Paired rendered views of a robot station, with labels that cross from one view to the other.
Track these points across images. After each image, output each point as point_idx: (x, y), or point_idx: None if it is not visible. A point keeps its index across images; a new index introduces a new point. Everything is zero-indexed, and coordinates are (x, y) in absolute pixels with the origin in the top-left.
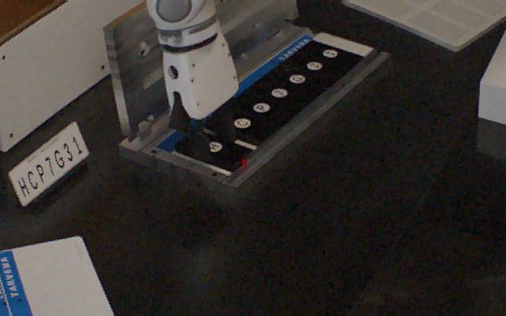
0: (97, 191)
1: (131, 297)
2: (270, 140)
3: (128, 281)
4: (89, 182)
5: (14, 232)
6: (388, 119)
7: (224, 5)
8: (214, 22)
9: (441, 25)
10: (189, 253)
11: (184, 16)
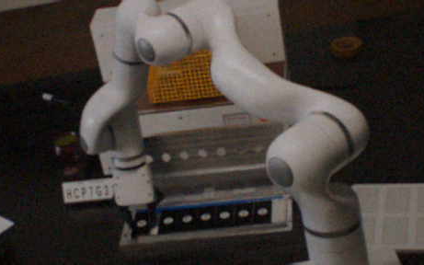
0: (99, 214)
1: (28, 262)
2: (161, 235)
3: (39, 256)
4: (105, 209)
5: (50, 211)
6: (232, 260)
7: (221, 156)
8: (129, 161)
9: (365, 231)
10: (71, 260)
11: (86, 150)
